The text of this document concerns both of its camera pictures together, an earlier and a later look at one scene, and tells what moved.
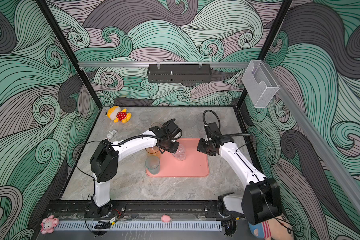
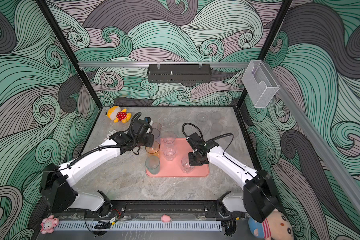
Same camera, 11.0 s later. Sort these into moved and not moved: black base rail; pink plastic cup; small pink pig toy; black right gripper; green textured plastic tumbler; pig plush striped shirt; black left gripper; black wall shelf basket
Moved: black right gripper; black left gripper
Not moved: pink plastic cup; green textured plastic tumbler; small pink pig toy; black wall shelf basket; black base rail; pig plush striped shirt
